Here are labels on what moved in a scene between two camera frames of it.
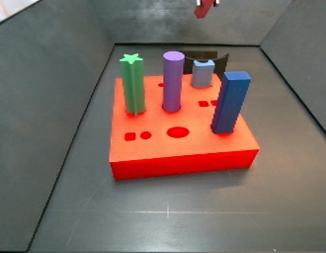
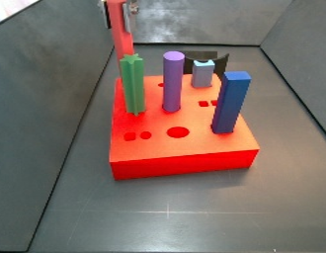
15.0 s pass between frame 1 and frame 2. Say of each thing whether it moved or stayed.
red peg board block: stayed
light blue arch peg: stayed
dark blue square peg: stayed
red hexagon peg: moved
